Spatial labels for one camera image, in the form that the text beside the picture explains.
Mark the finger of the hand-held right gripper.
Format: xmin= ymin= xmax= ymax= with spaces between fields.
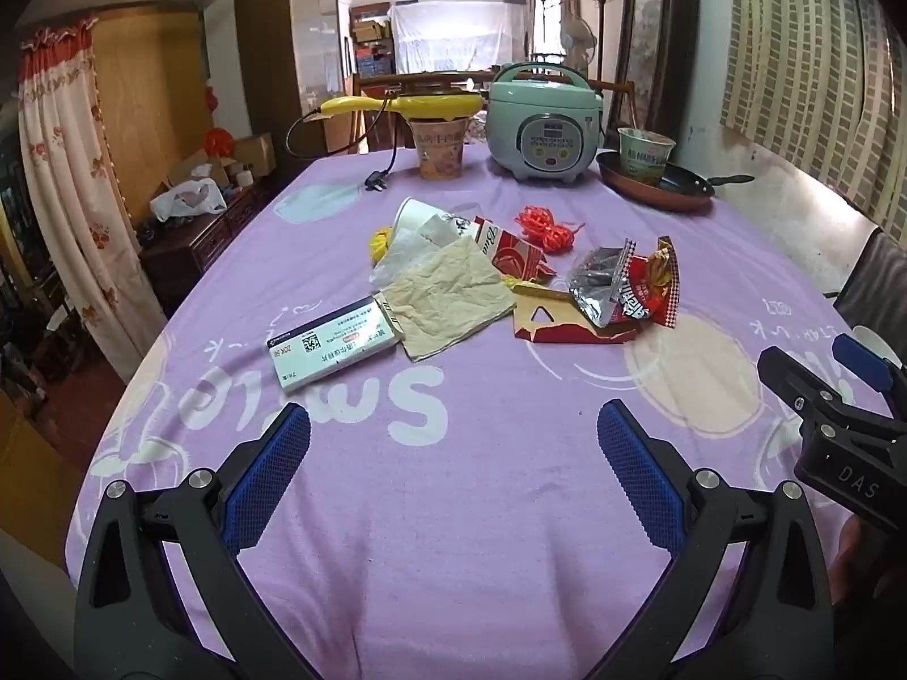
xmin=831 ymin=334 xmax=907 ymax=398
xmin=757 ymin=346 xmax=892 ymax=439

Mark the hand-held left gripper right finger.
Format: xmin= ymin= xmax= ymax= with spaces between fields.
xmin=596 ymin=398 xmax=830 ymax=680

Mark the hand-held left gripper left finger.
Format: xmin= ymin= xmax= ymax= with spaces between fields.
xmin=74 ymin=402 xmax=313 ymax=680

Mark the white medicine box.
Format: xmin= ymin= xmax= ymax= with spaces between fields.
xmin=265 ymin=295 xmax=405 ymax=396

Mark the red cardboard food box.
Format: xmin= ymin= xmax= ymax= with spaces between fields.
xmin=510 ymin=282 xmax=649 ymax=346

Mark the silver foil snack bag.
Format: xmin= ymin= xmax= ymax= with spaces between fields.
xmin=569 ymin=244 xmax=639 ymax=330

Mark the brown paper napkin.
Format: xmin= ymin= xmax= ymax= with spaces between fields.
xmin=373 ymin=235 xmax=517 ymax=362

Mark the white floral tissue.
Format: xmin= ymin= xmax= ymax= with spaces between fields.
xmin=370 ymin=218 xmax=461 ymax=291

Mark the yellow string ball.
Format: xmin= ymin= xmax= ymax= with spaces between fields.
xmin=365 ymin=225 xmax=398 ymax=263

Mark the red and white carton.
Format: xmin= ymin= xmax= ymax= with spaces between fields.
xmin=468 ymin=216 xmax=561 ymax=284

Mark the orange string bundle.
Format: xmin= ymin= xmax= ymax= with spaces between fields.
xmin=511 ymin=205 xmax=589 ymax=252

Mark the person's right hand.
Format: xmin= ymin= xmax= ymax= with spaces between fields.
xmin=830 ymin=516 xmax=907 ymax=606

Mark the black chair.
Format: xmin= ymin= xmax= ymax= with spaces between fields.
xmin=832 ymin=227 xmax=907 ymax=330

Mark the purple printed tablecloth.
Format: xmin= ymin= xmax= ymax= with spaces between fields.
xmin=63 ymin=145 xmax=880 ymax=680

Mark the copper frying pan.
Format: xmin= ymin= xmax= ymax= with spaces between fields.
xmin=595 ymin=150 xmax=758 ymax=214

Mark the dark wooden sideboard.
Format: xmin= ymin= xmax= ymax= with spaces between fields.
xmin=138 ymin=177 xmax=285 ymax=305

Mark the green instant noodle cup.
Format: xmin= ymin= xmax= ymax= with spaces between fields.
xmin=618 ymin=127 xmax=677 ymax=189

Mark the white plastic bag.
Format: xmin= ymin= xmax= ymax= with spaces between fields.
xmin=149 ymin=178 xmax=228 ymax=223

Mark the brick pattern curtain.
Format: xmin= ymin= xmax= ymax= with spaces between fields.
xmin=719 ymin=0 xmax=907 ymax=224

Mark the floral pink curtain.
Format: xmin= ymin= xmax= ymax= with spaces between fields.
xmin=18 ymin=14 xmax=167 ymax=387

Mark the pale green rice cooker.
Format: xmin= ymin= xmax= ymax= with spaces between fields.
xmin=485 ymin=61 xmax=607 ymax=184

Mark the orange instant noodle cup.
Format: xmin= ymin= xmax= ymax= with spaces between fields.
xmin=409 ymin=117 xmax=470 ymax=180

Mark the dark carved wooden screen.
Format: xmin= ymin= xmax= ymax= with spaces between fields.
xmin=613 ymin=0 xmax=699 ymax=150

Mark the yellow handheld appliance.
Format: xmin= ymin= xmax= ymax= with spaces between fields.
xmin=316 ymin=90 xmax=486 ymax=123

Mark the light wooden wardrobe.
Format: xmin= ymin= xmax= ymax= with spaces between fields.
xmin=92 ymin=6 xmax=248 ymax=228

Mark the standing fan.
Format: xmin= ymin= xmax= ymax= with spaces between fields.
xmin=560 ymin=14 xmax=596 ymax=72

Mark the glass door cabinet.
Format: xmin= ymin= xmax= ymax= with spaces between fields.
xmin=234 ymin=0 xmax=355 ymax=157

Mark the cluttered storage shelf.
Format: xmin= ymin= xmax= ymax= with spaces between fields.
xmin=350 ymin=3 xmax=391 ymax=79

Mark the white mosquito net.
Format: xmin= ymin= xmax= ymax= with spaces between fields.
xmin=386 ymin=0 xmax=529 ymax=75

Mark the black power cable with plug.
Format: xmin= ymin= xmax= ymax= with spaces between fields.
xmin=285 ymin=85 xmax=398 ymax=194

